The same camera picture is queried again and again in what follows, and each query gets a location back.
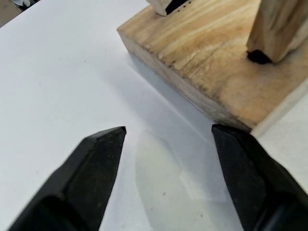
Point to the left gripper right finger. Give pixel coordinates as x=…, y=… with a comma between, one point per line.
x=252, y=178

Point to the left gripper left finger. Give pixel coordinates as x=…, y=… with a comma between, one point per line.
x=79, y=183

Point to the wooden seat board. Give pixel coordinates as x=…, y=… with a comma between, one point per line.
x=207, y=55

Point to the wooden leg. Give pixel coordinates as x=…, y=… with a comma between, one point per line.
x=161, y=6
x=276, y=29

